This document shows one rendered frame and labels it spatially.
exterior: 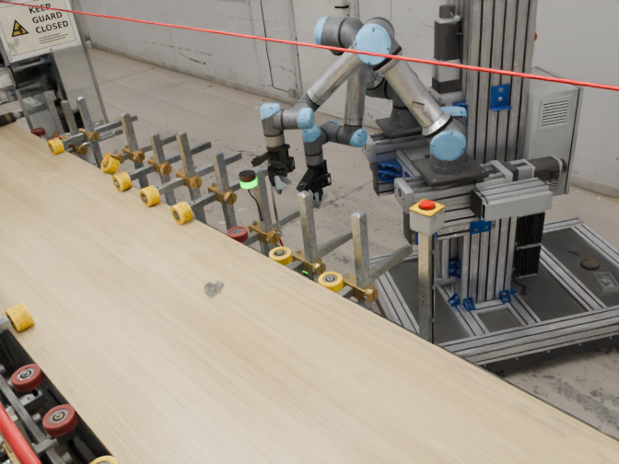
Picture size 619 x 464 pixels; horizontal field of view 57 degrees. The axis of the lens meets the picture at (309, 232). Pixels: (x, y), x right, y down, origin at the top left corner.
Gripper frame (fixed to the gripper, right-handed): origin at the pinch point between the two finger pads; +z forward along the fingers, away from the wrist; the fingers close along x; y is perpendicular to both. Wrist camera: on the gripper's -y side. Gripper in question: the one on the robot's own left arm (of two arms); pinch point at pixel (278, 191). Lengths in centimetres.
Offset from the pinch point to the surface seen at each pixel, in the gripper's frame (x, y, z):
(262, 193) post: -11.9, 0.7, -5.0
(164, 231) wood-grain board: -28.0, -37.9, 8.1
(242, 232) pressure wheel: -20.5, -5.8, 8.0
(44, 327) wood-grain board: -88, -38, 8
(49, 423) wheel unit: -117, -5, 8
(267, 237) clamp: -14.1, 0.6, 13.3
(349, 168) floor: 217, -68, 99
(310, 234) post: -20.8, 23.9, 3.9
